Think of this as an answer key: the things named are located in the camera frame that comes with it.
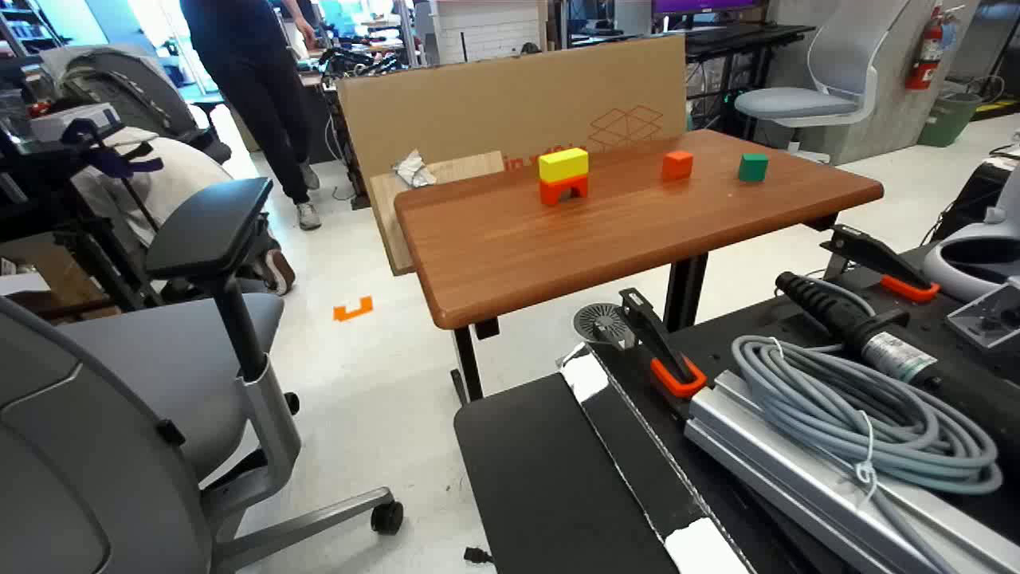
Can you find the orange cube block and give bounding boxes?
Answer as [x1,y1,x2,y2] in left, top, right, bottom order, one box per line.
[660,150,698,182]

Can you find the orange arch block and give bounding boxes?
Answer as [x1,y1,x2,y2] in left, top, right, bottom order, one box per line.
[536,174,592,210]

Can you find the yellow rectangular block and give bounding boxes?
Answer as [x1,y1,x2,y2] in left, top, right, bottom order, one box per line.
[536,144,592,185]

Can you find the green cube block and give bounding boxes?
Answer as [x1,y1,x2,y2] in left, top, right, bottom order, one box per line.
[738,150,773,185]

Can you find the white tape patch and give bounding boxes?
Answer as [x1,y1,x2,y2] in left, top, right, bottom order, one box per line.
[559,351,611,405]
[660,513,757,574]

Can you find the flat cardboard box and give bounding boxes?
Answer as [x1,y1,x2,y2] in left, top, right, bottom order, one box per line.
[363,147,511,277]

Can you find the crumpled white paper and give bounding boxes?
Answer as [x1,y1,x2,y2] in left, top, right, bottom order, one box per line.
[393,147,435,195]

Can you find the person in dark clothing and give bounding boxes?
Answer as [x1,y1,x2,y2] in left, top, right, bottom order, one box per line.
[176,0,327,233]

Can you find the white bag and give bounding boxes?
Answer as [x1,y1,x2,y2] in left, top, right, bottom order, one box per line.
[70,126,234,257]

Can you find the aluminium extrusion bar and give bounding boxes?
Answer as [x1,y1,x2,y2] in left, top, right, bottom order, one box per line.
[683,371,1020,574]

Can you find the white office chair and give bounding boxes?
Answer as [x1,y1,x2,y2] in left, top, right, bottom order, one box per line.
[729,0,920,154]

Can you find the grey office chair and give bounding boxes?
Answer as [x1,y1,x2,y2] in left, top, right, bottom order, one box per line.
[0,176,410,574]

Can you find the black office chair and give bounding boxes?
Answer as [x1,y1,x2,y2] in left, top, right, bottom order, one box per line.
[40,44,234,167]

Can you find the green bin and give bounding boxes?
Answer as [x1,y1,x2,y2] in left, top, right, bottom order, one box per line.
[916,91,983,150]

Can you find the red fire extinguisher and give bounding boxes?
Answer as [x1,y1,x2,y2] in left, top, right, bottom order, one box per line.
[903,4,949,95]

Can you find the black clamp with orange handle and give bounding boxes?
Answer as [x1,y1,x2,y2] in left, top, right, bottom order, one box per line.
[819,219,945,308]
[611,283,712,405]

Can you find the black ribbed handle tool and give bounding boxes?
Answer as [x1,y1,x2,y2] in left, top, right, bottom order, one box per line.
[773,267,945,390]

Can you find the grey coiled cable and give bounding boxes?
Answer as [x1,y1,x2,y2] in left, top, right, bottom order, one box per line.
[727,331,1008,504]

